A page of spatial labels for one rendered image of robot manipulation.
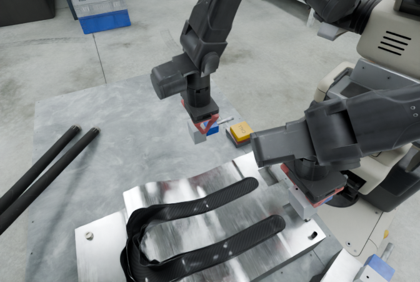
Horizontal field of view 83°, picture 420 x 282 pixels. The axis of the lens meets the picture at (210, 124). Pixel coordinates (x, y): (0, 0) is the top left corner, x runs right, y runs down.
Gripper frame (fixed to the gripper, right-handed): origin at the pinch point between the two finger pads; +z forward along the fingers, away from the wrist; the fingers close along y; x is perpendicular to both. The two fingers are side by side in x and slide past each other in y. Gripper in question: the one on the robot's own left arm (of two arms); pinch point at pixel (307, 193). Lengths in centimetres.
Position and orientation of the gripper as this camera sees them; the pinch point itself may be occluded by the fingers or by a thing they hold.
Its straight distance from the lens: 54.8
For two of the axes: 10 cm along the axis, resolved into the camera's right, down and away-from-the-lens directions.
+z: 2.1, 7.1, 6.7
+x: 9.0, -4.1, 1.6
